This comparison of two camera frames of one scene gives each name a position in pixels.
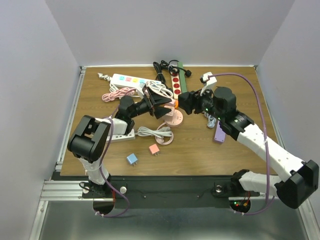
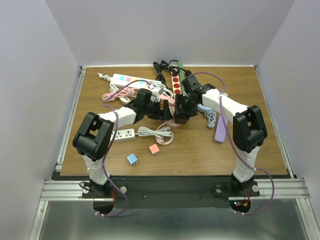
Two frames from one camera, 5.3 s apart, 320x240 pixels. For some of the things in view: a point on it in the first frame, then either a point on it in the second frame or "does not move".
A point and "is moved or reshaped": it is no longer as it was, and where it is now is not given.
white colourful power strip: [126, 80] does not move
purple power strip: [220, 133] does not move
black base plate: [167, 192] does not move
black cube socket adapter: [185, 101] is moved or reshaped
